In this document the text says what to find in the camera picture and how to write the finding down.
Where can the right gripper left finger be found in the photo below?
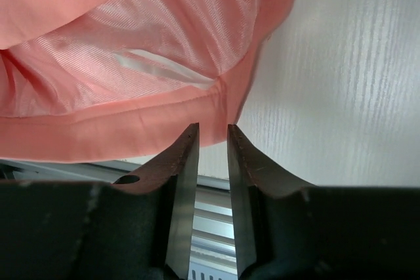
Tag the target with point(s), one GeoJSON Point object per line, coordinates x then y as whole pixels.
{"type": "Point", "coordinates": [173, 175]}

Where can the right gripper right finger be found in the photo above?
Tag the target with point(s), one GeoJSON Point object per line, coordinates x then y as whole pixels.
{"type": "Point", "coordinates": [272, 239]}

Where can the aluminium mounting rail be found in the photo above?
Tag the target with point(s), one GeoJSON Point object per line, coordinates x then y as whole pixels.
{"type": "Point", "coordinates": [213, 225]}

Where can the pink skirt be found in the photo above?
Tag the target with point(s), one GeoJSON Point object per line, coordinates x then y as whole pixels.
{"type": "Point", "coordinates": [96, 80]}

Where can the white slotted cable duct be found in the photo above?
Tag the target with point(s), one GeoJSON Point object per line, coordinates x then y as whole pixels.
{"type": "Point", "coordinates": [198, 271]}

